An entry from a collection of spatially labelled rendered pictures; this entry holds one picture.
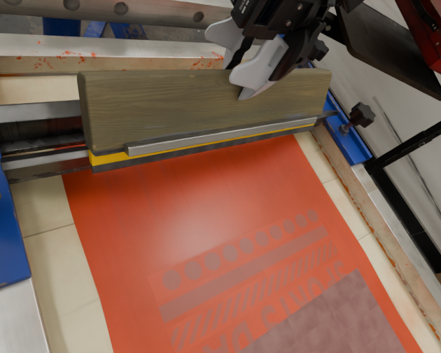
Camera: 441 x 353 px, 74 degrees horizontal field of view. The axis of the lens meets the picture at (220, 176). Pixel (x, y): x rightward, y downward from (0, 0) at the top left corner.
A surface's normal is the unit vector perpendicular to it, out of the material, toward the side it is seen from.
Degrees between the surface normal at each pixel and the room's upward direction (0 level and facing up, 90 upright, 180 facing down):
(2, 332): 0
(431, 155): 90
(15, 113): 45
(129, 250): 0
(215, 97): 54
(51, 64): 90
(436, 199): 90
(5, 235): 0
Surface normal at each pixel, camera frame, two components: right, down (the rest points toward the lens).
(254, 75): 0.47, 0.81
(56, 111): 0.59, 0.29
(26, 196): 0.42, -0.46
